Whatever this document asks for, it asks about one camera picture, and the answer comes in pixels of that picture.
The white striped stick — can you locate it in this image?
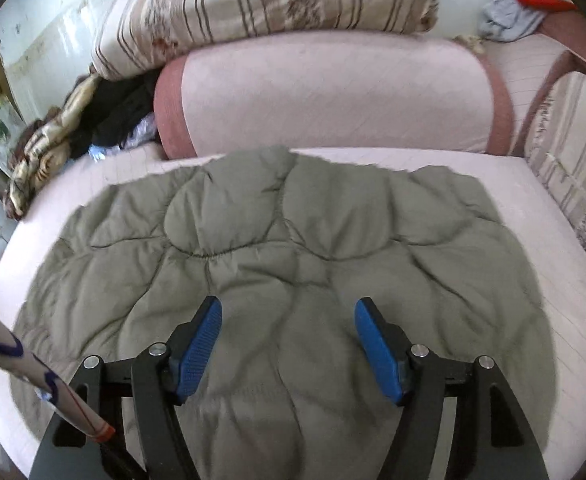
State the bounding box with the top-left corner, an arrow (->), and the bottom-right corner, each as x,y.
0,321 -> 115,443

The black garment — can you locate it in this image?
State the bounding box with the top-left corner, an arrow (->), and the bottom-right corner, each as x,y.
70,70 -> 160,159

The pink rolled bolster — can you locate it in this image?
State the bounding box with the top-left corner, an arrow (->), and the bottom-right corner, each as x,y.
154,32 -> 514,159

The olive green quilted jacket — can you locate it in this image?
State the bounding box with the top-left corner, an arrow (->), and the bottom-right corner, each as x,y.
15,148 -> 556,479

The grey blue cloth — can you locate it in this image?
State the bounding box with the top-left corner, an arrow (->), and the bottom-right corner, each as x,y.
478,0 -> 547,42

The beige brown patterned blanket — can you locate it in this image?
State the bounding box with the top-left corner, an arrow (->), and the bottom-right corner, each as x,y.
3,74 -> 102,220

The pink quilted bed cover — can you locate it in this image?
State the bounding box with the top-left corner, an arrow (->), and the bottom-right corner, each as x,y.
0,148 -> 586,479

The striped floral side cushion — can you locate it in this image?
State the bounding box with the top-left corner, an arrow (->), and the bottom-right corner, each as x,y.
514,51 -> 586,252

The striped floral pillow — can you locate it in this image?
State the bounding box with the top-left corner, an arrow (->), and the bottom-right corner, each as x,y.
92,0 -> 438,80

